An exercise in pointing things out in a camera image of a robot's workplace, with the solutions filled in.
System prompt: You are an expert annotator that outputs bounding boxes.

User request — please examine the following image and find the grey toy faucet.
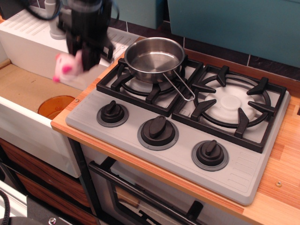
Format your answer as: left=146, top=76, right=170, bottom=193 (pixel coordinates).
left=45, top=0, right=66, bottom=40

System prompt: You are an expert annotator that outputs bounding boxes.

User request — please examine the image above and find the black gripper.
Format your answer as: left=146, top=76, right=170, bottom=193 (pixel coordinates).
left=58, top=7, right=115, bottom=71

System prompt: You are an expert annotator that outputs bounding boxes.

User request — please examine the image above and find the pink stuffed pig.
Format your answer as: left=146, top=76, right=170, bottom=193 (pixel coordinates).
left=52, top=50, right=83, bottom=82

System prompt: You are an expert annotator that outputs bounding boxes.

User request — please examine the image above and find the black right burner grate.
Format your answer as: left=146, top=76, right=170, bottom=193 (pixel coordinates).
left=172, top=65, right=290, bottom=153

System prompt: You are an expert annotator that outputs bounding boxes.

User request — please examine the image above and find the black left burner grate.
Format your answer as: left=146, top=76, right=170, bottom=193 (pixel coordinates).
left=97, top=57, right=204, bottom=117

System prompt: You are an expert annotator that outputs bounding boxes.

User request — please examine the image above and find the black left stove knob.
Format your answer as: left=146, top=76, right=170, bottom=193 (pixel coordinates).
left=96, top=100, right=129, bottom=128

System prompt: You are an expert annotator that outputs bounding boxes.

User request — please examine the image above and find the grey toy stove top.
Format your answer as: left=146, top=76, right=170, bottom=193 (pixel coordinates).
left=66, top=87, right=280, bottom=205

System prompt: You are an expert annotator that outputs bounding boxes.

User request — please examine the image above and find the black braided cable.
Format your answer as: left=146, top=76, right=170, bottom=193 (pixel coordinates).
left=0, top=188, right=11, bottom=223

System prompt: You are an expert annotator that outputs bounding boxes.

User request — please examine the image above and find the orange plastic plate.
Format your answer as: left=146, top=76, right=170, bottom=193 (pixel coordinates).
left=37, top=95, right=75, bottom=120

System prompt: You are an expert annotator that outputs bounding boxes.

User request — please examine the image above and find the oven door with black handle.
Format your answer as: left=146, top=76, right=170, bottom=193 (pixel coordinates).
left=88, top=156, right=235, bottom=225

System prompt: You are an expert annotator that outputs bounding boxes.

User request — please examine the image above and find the stainless steel pan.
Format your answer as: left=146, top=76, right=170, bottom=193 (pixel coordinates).
left=124, top=37, right=195, bottom=101

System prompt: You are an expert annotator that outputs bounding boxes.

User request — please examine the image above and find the white toy sink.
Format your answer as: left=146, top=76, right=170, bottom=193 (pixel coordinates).
left=0, top=5, right=141, bottom=178

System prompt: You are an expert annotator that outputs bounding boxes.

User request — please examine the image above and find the black right stove knob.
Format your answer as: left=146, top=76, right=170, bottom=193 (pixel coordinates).
left=191, top=140, right=229, bottom=172

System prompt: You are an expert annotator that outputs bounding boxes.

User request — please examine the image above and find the wooden drawer cabinet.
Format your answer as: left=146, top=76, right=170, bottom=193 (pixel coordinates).
left=0, top=140, right=99, bottom=225

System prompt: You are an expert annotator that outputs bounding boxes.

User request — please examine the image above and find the black middle stove knob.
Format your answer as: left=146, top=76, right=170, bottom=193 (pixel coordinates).
left=137, top=115, right=179, bottom=151

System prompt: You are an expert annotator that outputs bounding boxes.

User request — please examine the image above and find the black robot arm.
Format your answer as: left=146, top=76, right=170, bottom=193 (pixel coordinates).
left=19, top=0, right=120, bottom=71

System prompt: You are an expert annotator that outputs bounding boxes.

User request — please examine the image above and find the black stove knob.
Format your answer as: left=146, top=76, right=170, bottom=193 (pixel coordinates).
left=191, top=140, right=229, bottom=172
left=137, top=115, right=179, bottom=151
left=96, top=100, right=129, bottom=128

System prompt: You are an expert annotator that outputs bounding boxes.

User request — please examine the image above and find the black burner grate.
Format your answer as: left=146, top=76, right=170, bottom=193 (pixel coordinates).
left=172, top=65, right=290, bottom=153
left=97, top=57, right=204, bottom=117

